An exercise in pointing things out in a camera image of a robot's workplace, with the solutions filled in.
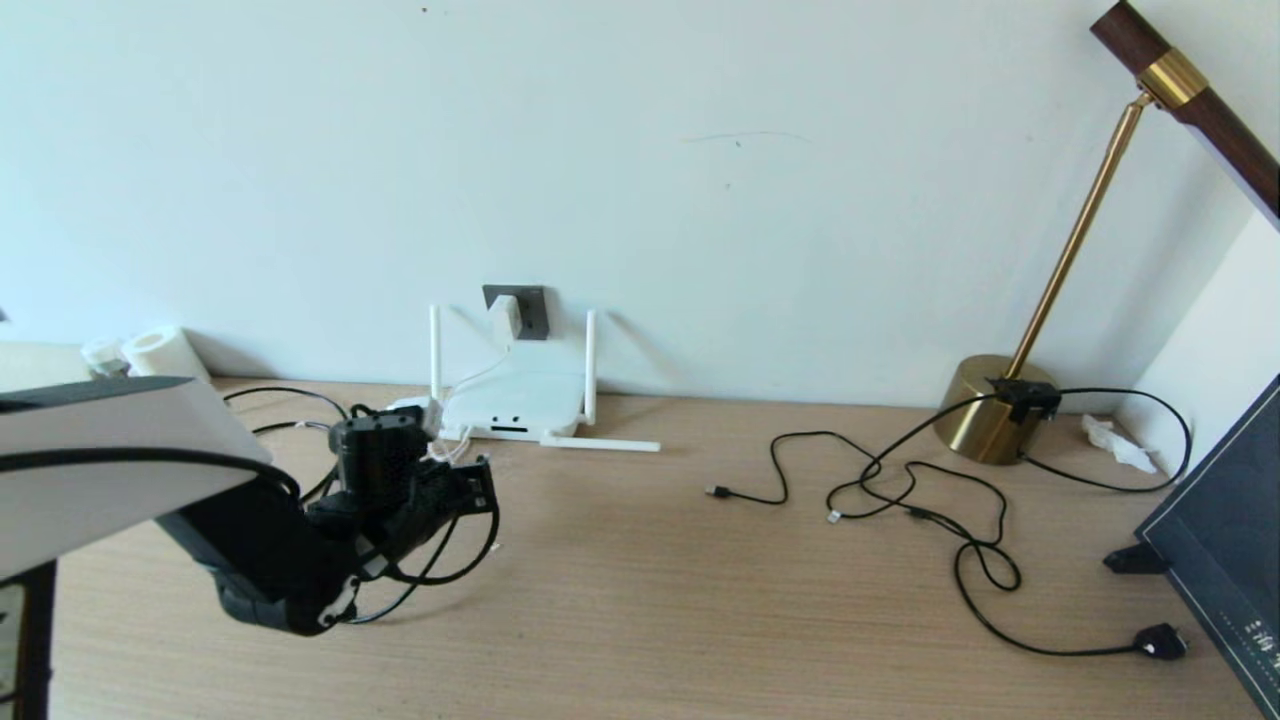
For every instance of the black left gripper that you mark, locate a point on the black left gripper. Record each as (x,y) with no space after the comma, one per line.
(445,495)

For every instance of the white power adapter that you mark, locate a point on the white power adapter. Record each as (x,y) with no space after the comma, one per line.
(507,318)

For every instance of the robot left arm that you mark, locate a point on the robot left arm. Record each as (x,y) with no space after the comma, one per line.
(120,470)

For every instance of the white router with antennas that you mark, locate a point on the white router with antennas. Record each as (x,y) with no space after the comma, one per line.
(530,395)

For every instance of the white toilet paper roll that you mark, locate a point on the white toilet paper roll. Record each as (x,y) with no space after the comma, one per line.
(165,352)

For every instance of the small clear jar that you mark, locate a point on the small clear jar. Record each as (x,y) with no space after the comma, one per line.
(103,358)

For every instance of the brass desk lamp wooden head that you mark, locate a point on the brass desk lamp wooden head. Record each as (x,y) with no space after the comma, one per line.
(985,410)

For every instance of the crumpled white tissue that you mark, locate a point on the crumpled white tissue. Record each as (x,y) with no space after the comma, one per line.
(1115,440)

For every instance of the grey wall socket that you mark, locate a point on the grey wall socket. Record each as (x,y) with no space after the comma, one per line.
(535,312)

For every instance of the black lamp switch box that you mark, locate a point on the black lamp switch box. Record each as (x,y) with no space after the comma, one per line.
(1025,397)

